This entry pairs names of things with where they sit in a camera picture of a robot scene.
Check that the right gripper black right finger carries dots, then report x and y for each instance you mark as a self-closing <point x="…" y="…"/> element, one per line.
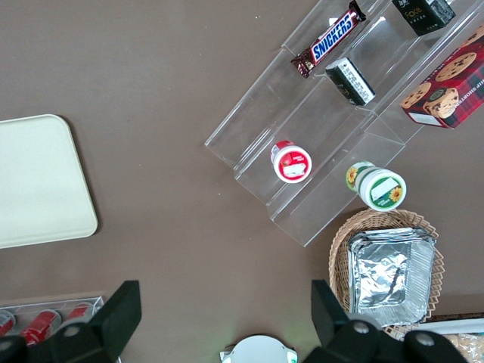
<point x="332" y="332"/>

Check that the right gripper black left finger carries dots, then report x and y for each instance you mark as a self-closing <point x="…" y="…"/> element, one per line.
<point x="113" y="321"/>

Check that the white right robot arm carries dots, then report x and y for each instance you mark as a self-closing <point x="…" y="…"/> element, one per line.
<point x="257" y="351"/>

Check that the light tan wicker basket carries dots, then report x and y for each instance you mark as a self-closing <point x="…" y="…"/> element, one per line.
<point x="340" y="246"/>

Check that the cream rectangular serving tray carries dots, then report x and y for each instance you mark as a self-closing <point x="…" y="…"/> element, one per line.
<point x="38" y="181"/>

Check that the red cola bottle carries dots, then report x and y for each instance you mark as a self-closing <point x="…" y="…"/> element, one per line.
<point x="5" y="321"/>
<point x="39" y="324"/>
<point x="77" y="313"/>

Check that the stacked aluminium foil trays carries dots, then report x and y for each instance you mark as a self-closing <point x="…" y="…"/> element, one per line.
<point x="382" y="272"/>

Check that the clear acrylic bottle rack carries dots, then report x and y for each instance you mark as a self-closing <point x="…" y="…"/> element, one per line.
<point x="22" y="307"/>

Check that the white rectangular snack bin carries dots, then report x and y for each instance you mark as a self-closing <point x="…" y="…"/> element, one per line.
<point x="461" y="325"/>

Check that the clear bag of crackers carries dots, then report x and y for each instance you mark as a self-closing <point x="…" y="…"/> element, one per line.
<point x="470" y="346"/>

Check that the green sunflower yogurt cup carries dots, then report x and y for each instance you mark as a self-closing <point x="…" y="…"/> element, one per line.
<point x="382" y="189"/>

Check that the red strawberry yogurt cup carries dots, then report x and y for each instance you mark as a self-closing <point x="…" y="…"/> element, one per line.
<point x="293" y="164"/>

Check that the clear acrylic stepped shelf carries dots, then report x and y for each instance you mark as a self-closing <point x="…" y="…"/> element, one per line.
<point x="332" y="132"/>

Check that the small black white-label box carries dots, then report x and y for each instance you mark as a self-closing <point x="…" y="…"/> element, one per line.
<point x="349" y="81"/>

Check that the red chocolate chip cookie box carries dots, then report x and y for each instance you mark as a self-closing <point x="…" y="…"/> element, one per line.
<point x="450" y="87"/>

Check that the Snickers chocolate bar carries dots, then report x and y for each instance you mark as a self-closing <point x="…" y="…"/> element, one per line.
<point x="329" y="41"/>

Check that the black box gold lettering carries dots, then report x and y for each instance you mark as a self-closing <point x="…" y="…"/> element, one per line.
<point x="423" y="17"/>

